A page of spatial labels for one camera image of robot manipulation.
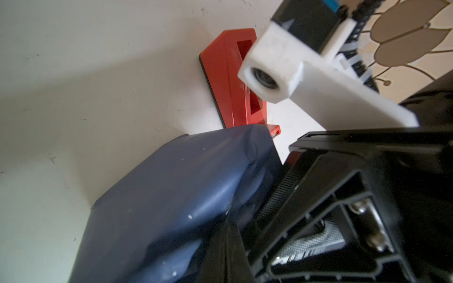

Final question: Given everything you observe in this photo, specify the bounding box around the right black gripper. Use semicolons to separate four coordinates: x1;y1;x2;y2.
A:
289;73;453;283

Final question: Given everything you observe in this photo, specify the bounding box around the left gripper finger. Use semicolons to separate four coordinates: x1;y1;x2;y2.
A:
197;222;255;283

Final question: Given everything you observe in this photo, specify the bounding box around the red tape dispenser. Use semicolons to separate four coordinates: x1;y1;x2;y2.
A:
199;28;281;138

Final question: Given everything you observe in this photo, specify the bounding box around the light blue wrapping paper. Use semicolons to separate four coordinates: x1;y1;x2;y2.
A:
69;125;282;283

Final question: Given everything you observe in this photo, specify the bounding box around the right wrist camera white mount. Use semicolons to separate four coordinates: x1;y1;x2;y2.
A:
238;1;419;130

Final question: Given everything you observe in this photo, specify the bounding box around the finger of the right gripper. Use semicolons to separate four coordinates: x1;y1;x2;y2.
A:
248;150;417;283

